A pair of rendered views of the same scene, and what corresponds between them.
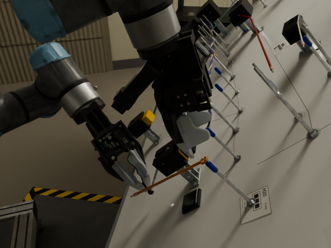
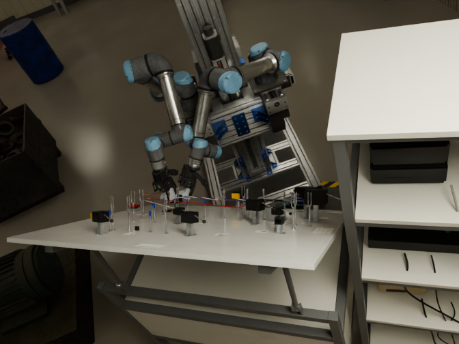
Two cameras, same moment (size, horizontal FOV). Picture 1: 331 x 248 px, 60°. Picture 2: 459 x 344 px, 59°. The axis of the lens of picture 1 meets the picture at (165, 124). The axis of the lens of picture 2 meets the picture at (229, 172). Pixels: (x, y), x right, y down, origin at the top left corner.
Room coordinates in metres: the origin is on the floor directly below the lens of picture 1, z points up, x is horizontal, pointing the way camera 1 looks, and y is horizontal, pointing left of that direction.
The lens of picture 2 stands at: (1.31, -1.29, 2.59)
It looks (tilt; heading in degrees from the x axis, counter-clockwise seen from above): 44 degrees down; 113
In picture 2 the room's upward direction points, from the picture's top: 23 degrees counter-clockwise
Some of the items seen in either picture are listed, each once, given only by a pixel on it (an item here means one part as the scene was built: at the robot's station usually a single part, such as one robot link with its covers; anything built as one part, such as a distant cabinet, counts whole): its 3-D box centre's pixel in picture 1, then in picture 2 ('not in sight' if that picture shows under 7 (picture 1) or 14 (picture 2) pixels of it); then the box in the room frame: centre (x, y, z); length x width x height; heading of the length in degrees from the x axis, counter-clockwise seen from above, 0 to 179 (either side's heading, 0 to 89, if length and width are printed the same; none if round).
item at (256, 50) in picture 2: not in sight; (261, 55); (0.89, 0.87, 1.33); 0.13 x 0.12 x 0.14; 143
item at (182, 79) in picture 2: not in sight; (182, 84); (0.40, 0.72, 1.33); 0.13 x 0.12 x 0.14; 13
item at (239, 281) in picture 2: not in sight; (240, 284); (0.67, -0.25, 0.60); 1.17 x 0.58 x 0.40; 172
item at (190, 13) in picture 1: (205, 19); (413, 213); (1.55, -0.21, 1.09); 0.35 x 0.33 x 0.07; 172
